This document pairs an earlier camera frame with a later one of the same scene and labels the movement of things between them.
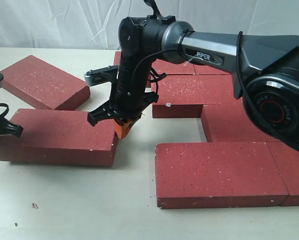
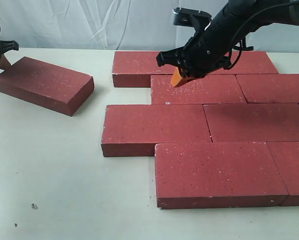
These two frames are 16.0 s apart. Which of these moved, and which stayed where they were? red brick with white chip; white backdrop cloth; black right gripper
Moved: black right gripper
Stayed: red brick with white chip; white backdrop cloth
